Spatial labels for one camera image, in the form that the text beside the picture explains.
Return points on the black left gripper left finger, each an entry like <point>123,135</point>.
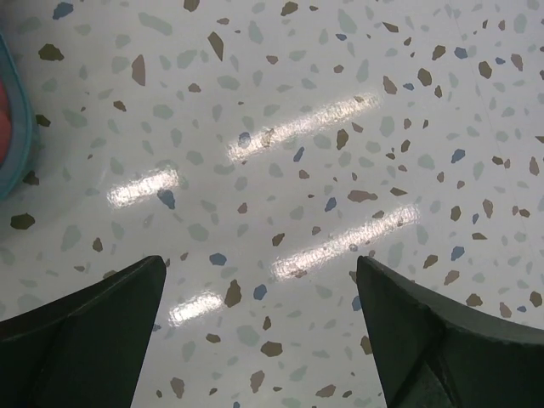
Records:
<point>85,349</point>

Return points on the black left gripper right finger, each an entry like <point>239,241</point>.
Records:
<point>431,351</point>

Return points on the teal laundry basket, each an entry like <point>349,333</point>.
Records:
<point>24,138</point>

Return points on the pink t shirt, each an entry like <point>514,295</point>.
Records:
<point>5,124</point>

